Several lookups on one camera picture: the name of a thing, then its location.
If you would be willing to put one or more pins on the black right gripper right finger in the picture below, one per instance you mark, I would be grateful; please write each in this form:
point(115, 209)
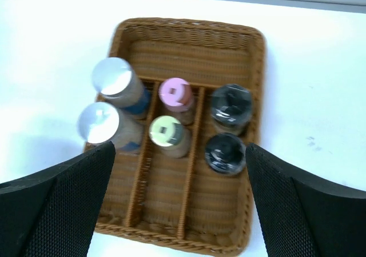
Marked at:
point(302, 214)

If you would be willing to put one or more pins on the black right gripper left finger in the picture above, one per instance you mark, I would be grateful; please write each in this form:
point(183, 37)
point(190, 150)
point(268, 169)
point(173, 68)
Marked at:
point(54, 212)

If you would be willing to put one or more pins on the black lid spice jar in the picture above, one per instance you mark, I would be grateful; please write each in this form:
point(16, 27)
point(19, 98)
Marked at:
point(225, 154)

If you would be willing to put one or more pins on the black lid pepper jar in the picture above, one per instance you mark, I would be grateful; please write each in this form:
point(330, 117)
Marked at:
point(231, 108)

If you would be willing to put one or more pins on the yellow lid spice jar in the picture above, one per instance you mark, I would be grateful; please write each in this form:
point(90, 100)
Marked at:
point(171, 136)

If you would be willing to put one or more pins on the blue label silver cap bottle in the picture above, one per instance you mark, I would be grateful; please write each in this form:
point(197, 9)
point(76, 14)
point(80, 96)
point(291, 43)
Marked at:
point(115, 79)

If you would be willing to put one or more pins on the pink lid spice jar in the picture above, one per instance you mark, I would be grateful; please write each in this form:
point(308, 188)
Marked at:
point(177, 96)

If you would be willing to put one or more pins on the brown wicker divided basket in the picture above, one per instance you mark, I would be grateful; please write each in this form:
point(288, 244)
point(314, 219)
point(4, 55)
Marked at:
point(181, 203)

